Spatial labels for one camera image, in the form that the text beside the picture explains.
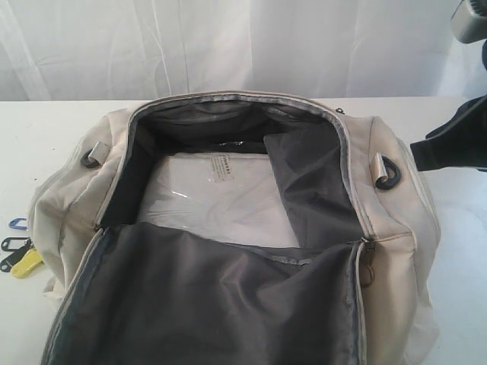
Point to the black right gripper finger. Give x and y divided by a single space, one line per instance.
460 142

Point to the cream duffel bag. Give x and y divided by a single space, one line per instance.
353 292

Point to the white plastic-wrapped package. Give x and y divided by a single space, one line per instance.
231 198

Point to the white backdrop curtain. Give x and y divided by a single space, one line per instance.
143 50

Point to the yellow key tag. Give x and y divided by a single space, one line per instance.
27 264

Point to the black key tag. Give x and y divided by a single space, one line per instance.
15 244
8 263

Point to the blue key tag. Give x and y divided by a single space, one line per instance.
18 223

